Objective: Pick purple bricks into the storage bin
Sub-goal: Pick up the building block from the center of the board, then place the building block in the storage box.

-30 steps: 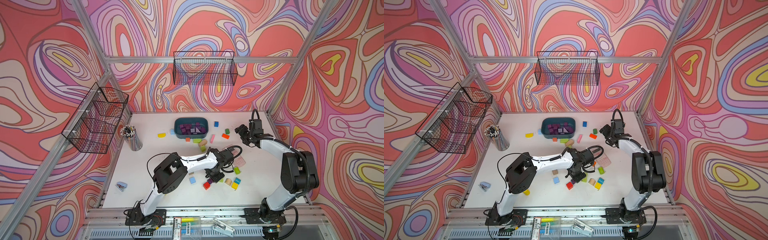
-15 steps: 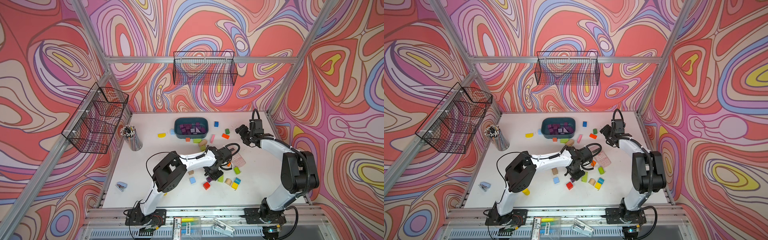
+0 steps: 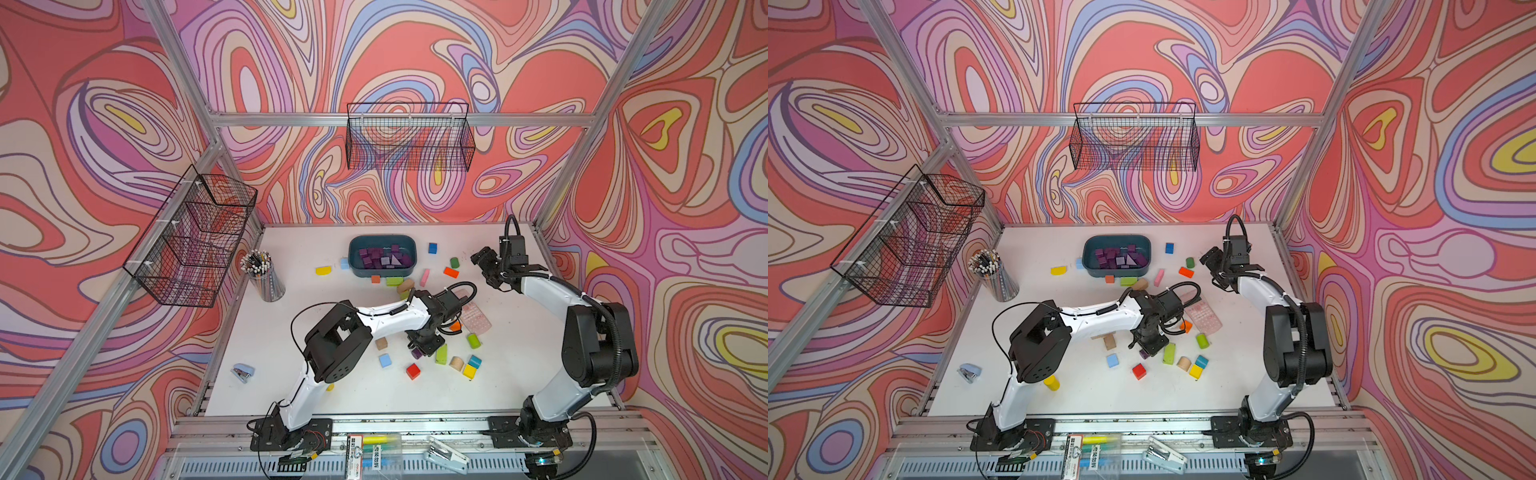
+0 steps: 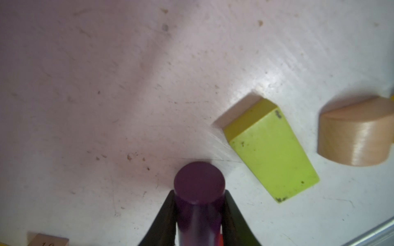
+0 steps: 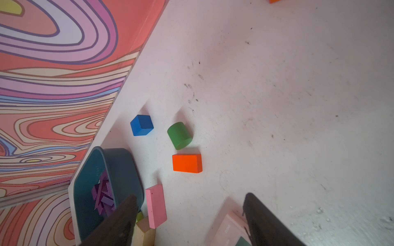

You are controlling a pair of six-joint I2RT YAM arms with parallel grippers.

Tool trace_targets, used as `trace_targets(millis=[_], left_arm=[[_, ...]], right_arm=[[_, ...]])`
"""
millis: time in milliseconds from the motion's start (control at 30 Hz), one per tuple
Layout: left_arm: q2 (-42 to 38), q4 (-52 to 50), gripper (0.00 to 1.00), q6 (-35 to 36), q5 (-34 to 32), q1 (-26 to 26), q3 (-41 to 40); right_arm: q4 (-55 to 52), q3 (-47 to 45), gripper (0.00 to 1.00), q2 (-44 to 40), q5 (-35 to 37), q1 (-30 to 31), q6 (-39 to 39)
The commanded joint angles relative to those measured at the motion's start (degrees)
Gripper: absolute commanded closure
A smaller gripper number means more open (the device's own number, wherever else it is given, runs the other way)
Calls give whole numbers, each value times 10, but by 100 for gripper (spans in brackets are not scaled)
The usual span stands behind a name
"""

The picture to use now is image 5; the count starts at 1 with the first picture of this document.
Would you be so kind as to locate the pink calculator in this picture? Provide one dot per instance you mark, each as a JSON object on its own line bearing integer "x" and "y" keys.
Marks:
{"x": 233, "y": 231}

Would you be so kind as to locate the purple wooden brick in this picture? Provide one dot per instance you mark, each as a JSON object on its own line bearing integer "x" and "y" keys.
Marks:
{"x": 107, "y": 200}

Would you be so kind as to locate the green wooden cylinder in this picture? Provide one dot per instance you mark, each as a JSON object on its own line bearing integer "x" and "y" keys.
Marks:
{"x": 179, "y": 135}

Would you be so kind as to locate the natural wood block rear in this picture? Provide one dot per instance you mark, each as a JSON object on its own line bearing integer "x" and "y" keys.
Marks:
{"x": 143, "y": 234}

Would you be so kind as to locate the pink long wooden block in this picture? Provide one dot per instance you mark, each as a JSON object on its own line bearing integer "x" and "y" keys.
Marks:
{"x": 156, "y": 207}

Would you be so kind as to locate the light green flat block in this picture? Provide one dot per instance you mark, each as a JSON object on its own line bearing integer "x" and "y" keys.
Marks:
{"x": 139, "y": 216}

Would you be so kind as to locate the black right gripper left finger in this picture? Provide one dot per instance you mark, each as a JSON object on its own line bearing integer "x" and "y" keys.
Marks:
{"x": 118, "y": 228}

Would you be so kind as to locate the teal plastic storage bin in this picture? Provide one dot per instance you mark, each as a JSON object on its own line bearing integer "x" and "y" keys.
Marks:
{"x": 124, "y": 179}

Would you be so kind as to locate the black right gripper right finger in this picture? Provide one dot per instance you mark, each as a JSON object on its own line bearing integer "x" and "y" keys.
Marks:
{"x": 265, "y": 229}

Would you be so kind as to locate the red-orange wooden block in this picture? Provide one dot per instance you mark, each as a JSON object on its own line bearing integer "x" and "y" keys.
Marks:
{"x": 189, "y": 163}

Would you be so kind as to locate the blue wooden cube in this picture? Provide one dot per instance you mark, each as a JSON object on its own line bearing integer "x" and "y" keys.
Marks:
{"x": 141, "y": 125}

